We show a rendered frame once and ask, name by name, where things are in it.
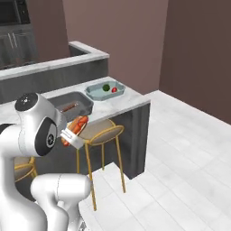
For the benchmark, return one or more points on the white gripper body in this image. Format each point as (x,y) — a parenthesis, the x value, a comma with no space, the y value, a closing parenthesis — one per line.
(73,139)

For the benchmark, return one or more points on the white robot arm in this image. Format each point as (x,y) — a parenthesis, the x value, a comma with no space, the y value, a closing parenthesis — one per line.
(18,180)

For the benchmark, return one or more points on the orange hot dog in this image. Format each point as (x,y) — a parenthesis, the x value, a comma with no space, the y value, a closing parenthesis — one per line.
(80,122)

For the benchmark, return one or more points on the brown kebab skewer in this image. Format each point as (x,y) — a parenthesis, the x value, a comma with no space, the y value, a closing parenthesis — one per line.
(69,107)

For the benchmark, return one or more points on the dark grey tupperware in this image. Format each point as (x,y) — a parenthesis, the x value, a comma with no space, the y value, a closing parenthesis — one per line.
(85,103)

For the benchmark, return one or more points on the pale blue tupperware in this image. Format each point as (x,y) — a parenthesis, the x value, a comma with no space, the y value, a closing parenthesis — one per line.
(96,94)

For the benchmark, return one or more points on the green lime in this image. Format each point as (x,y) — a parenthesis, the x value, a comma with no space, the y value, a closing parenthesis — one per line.
(106,87)

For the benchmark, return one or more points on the grey counter with pale top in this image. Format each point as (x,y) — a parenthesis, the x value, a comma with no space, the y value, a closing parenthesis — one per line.
(60,76)

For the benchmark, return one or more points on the red tomato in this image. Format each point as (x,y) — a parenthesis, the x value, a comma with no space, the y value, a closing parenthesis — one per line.
(114,90)

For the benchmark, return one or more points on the grey dining counter island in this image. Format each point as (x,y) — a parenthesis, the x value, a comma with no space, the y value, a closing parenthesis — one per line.
(139,141)

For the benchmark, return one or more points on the gold stool with tan seat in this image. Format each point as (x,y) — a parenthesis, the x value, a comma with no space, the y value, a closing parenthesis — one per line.
(23,164)
(100,129)

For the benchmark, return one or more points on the black microwave oven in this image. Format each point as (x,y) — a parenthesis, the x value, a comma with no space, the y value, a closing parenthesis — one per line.
(12,11)

